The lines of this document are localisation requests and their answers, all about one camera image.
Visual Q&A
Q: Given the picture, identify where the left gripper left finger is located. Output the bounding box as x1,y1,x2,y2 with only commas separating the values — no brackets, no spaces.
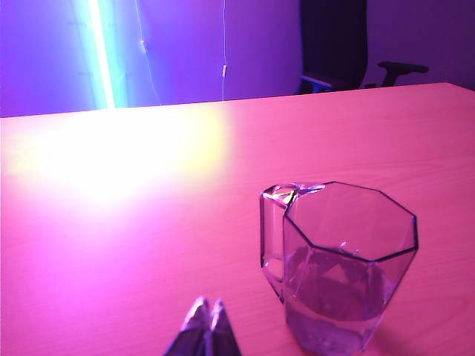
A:
164,295,212,356

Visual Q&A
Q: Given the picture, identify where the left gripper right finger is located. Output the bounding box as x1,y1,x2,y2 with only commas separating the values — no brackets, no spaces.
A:
209,297,243,356

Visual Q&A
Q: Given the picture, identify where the clear faceted glass mug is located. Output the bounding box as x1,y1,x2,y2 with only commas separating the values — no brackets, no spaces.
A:
259,180,420,356

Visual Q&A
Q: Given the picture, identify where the black office chair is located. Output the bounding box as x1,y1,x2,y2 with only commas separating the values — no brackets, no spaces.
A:
295,0,430,95

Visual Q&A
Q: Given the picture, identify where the thin white hanging wire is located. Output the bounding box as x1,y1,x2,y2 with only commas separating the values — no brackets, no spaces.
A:
134,0,161,106
221,0,228,102

